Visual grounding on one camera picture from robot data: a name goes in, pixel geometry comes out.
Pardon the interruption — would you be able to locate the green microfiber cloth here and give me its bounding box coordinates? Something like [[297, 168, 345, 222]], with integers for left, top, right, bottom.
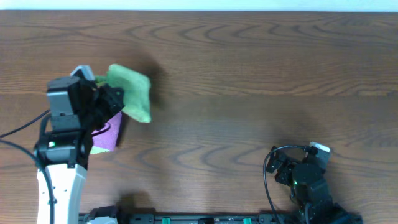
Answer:
[[95, 64, 152, 123]]

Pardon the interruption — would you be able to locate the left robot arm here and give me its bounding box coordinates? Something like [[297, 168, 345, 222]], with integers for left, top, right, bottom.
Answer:
[[34, 76, 124, 223]]

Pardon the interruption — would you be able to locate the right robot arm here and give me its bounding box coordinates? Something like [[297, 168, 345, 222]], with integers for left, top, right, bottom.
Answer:
[[263, 142, 363, 224]]

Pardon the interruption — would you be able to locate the purple folded cloth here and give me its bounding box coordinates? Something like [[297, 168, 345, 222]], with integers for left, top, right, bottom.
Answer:
[[91, 112, 122, 152]]

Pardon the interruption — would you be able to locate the light green folded cloth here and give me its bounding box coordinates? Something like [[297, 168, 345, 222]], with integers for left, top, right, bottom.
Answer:
[[90, 146, 109, 154]]

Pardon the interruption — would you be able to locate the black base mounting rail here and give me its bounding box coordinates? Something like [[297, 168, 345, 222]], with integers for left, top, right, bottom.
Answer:
[[77, 212, 363, 224]]

